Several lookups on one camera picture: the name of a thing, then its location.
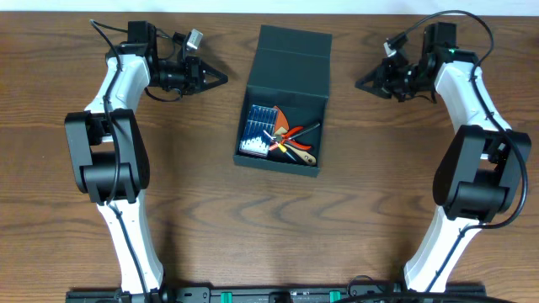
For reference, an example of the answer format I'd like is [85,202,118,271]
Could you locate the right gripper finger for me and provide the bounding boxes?
[355,82,392,99]
[355,66,383,87]

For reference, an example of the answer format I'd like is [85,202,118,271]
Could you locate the clear blue precision screwdriver case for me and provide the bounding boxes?
[239,104,277,157]

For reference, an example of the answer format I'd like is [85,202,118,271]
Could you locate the black gift box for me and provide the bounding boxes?
[233,25,332,177]

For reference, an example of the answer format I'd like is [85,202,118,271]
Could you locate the orange scraper wooden handle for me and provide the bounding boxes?
[274,106,317,166]

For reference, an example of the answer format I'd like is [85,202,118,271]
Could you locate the black handled claw hammer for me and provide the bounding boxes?
[292,122,321,139]

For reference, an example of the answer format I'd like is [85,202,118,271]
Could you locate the red black handled pliers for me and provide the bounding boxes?
[264,126,312,151]

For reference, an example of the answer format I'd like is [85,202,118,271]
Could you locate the black yellow screwdriver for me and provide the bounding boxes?
[277,143,297,162]

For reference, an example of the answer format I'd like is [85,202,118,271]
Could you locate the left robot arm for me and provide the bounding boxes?
[64,21,228,302]

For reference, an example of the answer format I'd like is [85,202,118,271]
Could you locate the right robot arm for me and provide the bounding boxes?
[355,22,531,293]

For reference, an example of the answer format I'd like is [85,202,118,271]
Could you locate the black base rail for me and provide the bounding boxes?
[65,281,488,303]

